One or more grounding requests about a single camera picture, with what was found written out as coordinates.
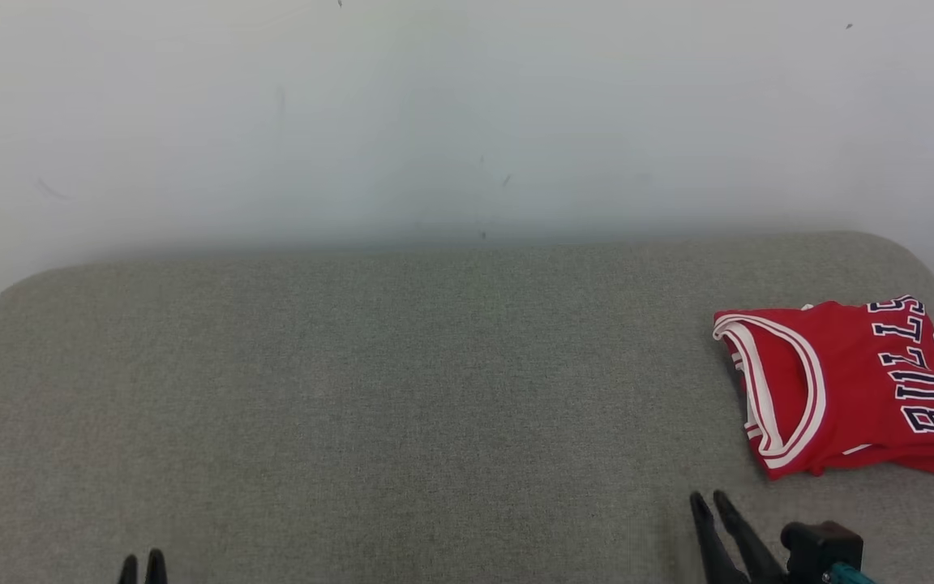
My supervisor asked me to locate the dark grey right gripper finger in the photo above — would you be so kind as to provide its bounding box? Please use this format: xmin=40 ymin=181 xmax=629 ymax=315
xmin=713 ymin=489 xmax=788 ymax=584
xmin=689 ymin=491 xmax=748 ymax=584

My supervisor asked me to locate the red T-shirt with white sleeves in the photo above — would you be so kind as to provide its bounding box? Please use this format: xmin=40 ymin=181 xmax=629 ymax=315
xmin=712 ymin=295 xmax=934 ymax=481

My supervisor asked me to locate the black cable with teal plug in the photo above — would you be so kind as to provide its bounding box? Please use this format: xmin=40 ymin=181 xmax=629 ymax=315
xmin=822 ymin=562 xmax=877 ymax=584

